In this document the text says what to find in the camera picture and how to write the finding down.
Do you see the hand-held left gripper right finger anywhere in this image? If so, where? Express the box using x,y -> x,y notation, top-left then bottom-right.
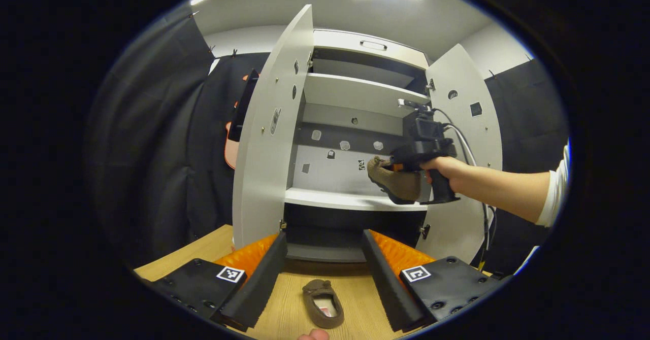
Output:
362,228 -> 508,333

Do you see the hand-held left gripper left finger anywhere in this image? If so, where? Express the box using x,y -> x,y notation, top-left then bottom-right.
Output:
147,231 -> 288,333

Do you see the brown shoe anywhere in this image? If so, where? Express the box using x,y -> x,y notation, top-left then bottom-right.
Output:
367,156 -> 422,205
302,279 -> 345,329

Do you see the white shoe cabinet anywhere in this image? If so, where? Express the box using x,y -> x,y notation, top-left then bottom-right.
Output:
227,4 -> 503,264

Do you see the white cabinet door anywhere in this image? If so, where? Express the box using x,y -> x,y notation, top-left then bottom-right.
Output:
415,44 -> 503,264
227,4 -> 314,249

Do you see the white shirt sleeve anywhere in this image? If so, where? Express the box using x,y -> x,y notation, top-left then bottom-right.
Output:
536,145 -> 569,228

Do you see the black backdrop cloth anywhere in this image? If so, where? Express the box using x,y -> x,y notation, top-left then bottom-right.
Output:
86,15 -> 569,269

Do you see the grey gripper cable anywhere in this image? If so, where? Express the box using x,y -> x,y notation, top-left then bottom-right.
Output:
434,108 -> 497,253

